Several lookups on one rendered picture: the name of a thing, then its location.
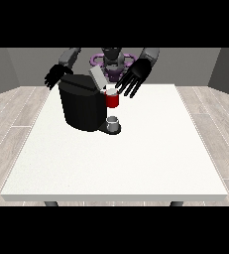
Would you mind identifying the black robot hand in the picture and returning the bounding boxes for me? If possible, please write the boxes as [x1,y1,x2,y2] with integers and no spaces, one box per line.
[44,63,74,91]
[114,58,153,99]

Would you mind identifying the pale grey machine lid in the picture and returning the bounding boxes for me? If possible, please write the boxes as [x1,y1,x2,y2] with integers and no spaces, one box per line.
[88,64,108,90]

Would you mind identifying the black coffee machine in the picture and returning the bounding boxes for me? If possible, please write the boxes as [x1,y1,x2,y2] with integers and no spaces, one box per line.
[57,73,122,136]

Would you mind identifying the grey robot trunk purple rings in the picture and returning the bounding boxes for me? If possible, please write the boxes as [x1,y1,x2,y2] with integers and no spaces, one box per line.
[89,48,139,83]

